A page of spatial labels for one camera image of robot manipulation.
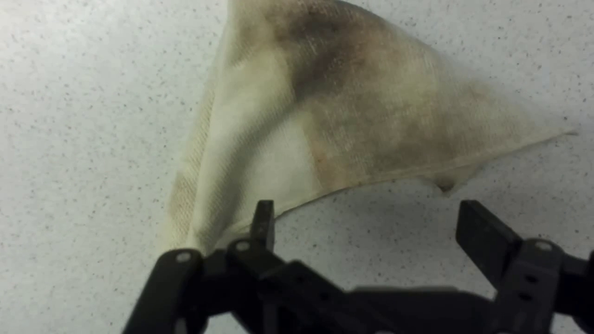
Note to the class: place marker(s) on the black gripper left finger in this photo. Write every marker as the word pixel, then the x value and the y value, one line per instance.
pixel 205 290

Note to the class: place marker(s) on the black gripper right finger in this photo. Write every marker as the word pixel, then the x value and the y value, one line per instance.
pixel 532 279

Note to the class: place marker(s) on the stained beige cloth towel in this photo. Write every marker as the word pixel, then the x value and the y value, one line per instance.
pixel 347 105

